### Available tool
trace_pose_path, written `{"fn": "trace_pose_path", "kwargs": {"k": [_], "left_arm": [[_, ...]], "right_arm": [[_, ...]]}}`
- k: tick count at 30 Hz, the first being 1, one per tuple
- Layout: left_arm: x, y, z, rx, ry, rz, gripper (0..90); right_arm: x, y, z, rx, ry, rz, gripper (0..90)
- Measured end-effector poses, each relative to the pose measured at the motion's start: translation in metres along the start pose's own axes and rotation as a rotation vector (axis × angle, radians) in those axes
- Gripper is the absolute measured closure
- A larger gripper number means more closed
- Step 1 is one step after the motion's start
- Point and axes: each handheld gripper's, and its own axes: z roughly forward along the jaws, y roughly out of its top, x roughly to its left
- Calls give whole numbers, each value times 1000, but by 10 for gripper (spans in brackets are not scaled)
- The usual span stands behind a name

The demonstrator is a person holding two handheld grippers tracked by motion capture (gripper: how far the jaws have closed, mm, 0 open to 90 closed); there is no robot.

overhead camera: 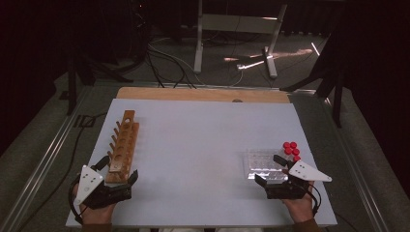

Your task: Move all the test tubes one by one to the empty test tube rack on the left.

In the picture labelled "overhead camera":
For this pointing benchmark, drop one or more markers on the clear plastic tube rack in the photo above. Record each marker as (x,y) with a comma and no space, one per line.
(261,164)

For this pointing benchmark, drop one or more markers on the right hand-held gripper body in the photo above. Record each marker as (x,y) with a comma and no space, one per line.
(286,190)

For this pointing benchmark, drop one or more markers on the person's right hand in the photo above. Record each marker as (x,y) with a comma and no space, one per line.
(301,209)

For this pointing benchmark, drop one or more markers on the white table board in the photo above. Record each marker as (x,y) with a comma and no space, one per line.
(199,145)

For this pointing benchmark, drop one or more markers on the wooden test tube rack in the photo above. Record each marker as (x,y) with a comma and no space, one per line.
(124,145)

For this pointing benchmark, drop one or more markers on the person's left hand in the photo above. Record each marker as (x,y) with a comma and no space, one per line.
(96,216)

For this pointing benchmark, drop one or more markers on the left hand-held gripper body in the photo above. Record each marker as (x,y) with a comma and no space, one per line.
(109,195)

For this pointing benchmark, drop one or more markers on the black curtain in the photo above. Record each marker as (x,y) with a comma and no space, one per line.
(306,19)

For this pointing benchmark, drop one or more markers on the black metal stand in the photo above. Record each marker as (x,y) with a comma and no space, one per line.
(337,103)
(71,93)

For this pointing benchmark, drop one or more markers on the aluminium frame rail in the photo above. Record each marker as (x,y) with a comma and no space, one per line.
(352,161)
(53,151)
(219,86)

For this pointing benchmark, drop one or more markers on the white metal stand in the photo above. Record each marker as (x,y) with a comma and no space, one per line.
(238,23)

